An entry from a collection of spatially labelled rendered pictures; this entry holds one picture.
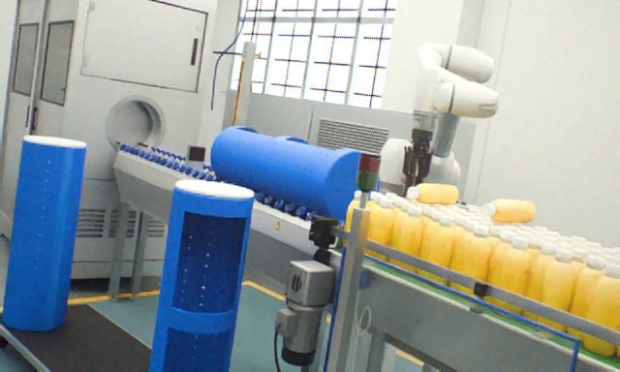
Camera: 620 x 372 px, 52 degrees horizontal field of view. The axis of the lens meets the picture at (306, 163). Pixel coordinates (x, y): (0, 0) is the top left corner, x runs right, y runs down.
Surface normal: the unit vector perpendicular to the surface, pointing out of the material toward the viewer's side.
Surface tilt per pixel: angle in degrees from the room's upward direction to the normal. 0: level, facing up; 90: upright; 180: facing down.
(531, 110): 90
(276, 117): 90
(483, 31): 90
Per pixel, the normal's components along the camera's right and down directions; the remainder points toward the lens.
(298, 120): -0.70, -0.05
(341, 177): 0.60, 0.15
